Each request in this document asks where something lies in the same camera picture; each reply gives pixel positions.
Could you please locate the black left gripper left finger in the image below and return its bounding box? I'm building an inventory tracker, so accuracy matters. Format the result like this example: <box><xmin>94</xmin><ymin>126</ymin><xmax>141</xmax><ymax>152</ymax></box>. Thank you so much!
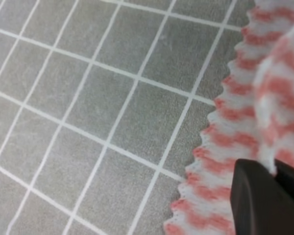
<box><xmin>230</xmin><ymin>159</ymin><xmax>294</xmax><ymax>235</ymax></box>

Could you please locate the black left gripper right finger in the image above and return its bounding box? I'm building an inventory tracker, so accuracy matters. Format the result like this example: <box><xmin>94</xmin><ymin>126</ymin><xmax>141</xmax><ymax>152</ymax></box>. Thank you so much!
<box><xmin>275</xmin><ymin>160</ymin><xmax>294</xmax><ymax>200</ymax></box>

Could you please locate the pink white wavy striped towel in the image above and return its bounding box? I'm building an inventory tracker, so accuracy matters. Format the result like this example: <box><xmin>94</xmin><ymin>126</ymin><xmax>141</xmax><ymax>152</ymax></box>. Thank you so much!
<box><xmin>163</xmin><ymin>0</ymin><xmax>294</xmax><ymax>235</ymax></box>

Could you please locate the grey checked tablecloth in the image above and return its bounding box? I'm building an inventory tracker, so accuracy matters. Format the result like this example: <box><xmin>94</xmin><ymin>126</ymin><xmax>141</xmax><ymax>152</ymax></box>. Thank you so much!
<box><xmin>0</xmin><ymin>0</ymin><xmax>254</xmax><ymax>235</ymax></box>

